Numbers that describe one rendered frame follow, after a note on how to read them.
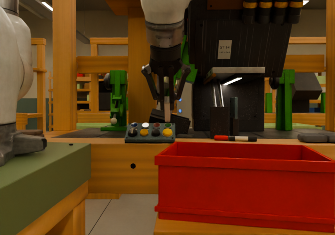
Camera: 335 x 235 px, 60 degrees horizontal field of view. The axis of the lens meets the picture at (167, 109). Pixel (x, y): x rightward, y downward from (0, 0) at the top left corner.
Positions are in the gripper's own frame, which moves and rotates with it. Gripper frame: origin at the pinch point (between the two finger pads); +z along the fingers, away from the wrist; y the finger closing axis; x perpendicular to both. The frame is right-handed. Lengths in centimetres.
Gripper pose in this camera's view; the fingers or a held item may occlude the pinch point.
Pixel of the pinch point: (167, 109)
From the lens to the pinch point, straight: 82.1
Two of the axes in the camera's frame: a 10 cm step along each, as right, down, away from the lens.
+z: 0.3, 8.0, 5.9
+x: 0.3, -5.9, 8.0
